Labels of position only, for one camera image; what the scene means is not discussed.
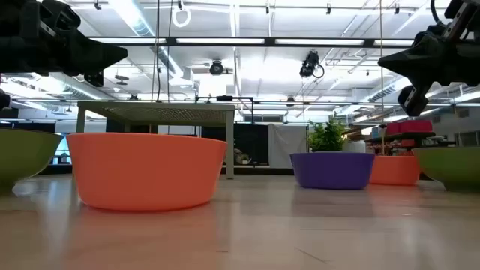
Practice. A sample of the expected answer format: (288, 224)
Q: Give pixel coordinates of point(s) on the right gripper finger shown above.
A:
(420, 48)
(416, 71)

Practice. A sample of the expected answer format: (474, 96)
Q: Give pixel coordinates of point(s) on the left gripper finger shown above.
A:
(93, 48)
(97, 63)

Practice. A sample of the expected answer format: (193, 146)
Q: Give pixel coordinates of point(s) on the orange plastic bowl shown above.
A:
(146, 172)
(393, 170)

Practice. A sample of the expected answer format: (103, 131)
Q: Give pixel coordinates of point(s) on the green bowl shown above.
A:
(22, 153)
(450, 168)

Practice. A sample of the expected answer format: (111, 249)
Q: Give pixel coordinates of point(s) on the blue plastic bowl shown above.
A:
(332, 170)

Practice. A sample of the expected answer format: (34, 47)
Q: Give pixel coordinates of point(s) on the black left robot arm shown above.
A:
(3, 99)

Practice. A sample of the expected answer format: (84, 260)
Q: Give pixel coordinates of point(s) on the large red storage box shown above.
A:
(416, 126)

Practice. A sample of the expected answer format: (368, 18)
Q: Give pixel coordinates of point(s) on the small red storage box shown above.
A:
(393, 129)

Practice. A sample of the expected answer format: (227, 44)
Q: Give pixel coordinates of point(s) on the black storage shelf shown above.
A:
(412, 135)

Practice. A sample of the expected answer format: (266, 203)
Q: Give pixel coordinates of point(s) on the small green mesh table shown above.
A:
(157, 112)

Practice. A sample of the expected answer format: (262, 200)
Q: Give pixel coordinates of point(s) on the black ceiling spotlight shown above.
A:
(310, 63)
(216, 67)
(290, 100)

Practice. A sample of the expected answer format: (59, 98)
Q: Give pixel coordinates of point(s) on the artificial plant, white pot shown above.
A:
(326, 137)

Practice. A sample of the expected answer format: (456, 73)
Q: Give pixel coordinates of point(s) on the black overhead crossbar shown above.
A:
(270, 41)

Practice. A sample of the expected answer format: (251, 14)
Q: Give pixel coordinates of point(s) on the white hanging cloth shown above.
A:
(283, 144)

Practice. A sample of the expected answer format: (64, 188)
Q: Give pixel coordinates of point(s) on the black partition panel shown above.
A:
(255, 138)

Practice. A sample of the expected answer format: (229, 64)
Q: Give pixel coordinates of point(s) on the silver ceiling duct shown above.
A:
(138, 22)

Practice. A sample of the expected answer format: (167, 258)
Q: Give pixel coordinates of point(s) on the black aluminium rig frame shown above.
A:
(262, 171)

